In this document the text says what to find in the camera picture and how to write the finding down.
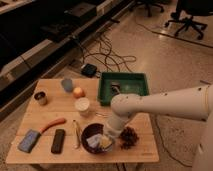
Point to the yellow banana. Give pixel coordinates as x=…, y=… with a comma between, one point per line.
x=76, y=134

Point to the black office chair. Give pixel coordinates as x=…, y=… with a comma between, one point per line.
x=186, y=10

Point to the purple bowl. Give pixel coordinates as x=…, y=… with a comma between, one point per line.
x=90, y=130

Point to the dark metal tray item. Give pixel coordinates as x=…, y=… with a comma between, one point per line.
x=115, y=86

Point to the dark grape bunch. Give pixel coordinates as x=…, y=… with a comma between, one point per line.
x=128, y=138

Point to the wooden table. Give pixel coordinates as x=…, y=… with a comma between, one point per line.
x=61, y=105

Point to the grey blue towel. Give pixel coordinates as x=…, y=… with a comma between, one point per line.
x=95, y=141

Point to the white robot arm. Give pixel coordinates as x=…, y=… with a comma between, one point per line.
x=192, y=103

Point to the black shelf device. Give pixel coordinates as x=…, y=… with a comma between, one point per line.
x=82, y=10

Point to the green plastic tray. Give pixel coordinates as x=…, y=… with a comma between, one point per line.
x=130, y=83

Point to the blue sponge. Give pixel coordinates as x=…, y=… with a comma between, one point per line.
x=29, y=141

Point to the black rectangular remote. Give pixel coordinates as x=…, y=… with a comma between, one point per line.
x=58, y=141

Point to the orange apple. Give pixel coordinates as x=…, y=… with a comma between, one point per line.
x=78, y=92

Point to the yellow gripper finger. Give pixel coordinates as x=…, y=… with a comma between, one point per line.
x=105, y=142

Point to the blue grey cup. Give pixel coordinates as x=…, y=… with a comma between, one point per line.
x=67, y=84

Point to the black power box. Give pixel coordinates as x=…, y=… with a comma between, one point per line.
x=89, y=70

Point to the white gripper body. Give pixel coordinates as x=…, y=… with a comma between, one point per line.
x=113, y=130

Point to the orange carrot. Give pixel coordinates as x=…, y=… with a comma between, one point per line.
x=52, y=123

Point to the metal tin can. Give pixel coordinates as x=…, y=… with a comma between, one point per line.
x=41, y=98

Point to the white cup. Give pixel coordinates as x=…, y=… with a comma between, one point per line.
x=82, y=105

